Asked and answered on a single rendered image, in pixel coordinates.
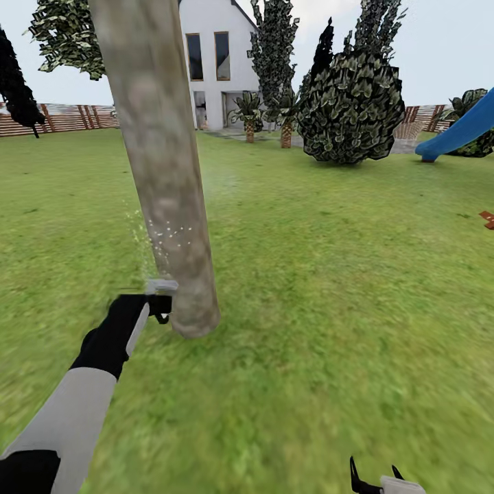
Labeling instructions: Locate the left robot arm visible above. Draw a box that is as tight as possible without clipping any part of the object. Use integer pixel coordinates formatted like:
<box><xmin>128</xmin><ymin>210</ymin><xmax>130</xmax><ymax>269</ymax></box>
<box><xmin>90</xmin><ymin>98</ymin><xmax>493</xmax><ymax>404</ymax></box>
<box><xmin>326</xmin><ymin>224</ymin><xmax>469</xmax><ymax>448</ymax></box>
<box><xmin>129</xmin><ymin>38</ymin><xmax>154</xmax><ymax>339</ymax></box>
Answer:
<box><xmin>0</xmin><ymin>279</ymin><xmax>178</xmax><ymax>494</ymax></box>

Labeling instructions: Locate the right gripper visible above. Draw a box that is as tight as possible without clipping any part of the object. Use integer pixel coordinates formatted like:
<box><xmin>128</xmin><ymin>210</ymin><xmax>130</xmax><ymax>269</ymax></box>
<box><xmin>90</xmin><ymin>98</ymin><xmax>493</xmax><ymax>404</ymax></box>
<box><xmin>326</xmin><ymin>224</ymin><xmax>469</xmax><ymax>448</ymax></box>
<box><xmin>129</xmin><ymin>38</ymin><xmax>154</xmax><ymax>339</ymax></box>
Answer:
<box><xmin>350</xmin><ymin>456</ymin><xmax>404</xmax><ymax>494</ymax></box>

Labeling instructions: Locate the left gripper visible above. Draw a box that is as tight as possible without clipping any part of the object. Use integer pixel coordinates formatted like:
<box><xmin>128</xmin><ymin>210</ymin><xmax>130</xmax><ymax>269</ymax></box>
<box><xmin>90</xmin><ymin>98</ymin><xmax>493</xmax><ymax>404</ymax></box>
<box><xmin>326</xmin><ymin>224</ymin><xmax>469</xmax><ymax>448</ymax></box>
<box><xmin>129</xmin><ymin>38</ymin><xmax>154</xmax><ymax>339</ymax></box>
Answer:
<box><xmin>145</xmin><ymin>292</ymin><xmax>173</xmax><ymax>316</ymax></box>

